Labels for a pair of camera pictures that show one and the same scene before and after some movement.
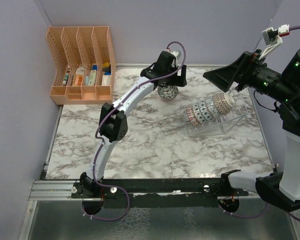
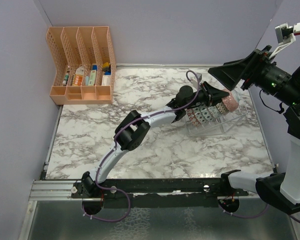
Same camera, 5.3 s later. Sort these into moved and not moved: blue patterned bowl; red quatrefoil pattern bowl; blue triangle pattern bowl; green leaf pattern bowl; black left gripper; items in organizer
Moved: black left gripper; green leaf pattern bowl
Not moved: blue patterned bowl; red quatrefoil pattern bowl; items in organizer; blue triangle pattern bowl
